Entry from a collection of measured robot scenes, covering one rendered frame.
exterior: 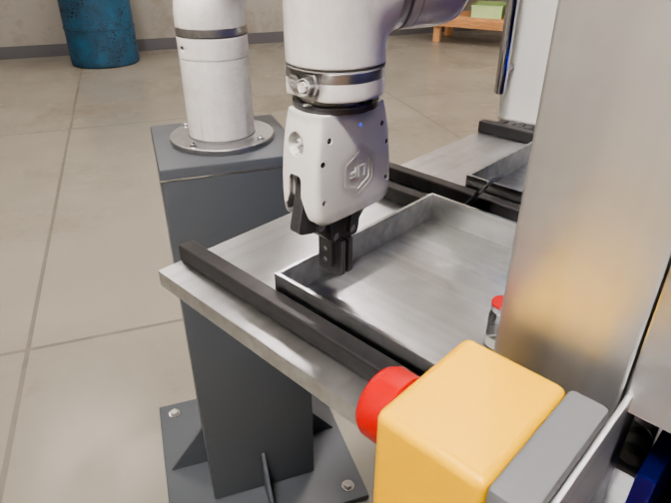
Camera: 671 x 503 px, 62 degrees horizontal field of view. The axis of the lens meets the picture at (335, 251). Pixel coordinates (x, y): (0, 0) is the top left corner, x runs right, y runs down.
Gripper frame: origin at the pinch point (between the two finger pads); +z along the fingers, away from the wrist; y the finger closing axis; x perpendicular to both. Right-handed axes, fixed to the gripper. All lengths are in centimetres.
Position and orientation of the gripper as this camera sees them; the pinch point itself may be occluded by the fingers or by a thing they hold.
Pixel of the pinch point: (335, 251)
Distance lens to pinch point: 56.2
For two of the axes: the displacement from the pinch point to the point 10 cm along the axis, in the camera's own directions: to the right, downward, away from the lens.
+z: 0.0, 8.6, 5.1
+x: -7.2, -3.5, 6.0
